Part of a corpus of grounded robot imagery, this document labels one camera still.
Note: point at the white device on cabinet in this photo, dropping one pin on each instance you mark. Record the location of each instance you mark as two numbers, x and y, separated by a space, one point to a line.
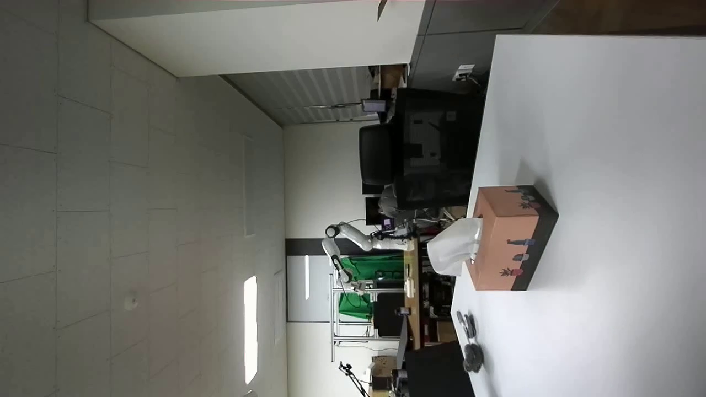
463 73

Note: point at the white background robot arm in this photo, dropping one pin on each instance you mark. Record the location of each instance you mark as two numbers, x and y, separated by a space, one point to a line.
358 239

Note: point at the orange and black tissue box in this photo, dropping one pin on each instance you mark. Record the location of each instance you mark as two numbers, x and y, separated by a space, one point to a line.
517 224

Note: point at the wooden shelf with items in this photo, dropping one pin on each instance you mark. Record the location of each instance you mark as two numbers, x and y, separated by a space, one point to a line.
427 301

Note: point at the white ceiling light panel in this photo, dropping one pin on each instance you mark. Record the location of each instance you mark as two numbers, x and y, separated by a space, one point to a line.
249 330

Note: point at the black clamp on table edge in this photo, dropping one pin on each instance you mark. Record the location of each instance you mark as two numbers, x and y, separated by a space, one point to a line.
465 322

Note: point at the black round knob on table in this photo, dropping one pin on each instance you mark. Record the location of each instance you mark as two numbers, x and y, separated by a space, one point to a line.
472 358

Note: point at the large black monitor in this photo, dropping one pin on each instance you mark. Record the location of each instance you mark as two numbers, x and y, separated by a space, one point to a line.
440 135

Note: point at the white tissue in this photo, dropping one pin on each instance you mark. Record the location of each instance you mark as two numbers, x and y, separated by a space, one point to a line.
454 245

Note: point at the smaller black monitor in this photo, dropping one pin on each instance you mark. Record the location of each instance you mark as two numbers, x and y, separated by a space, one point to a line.
376 157

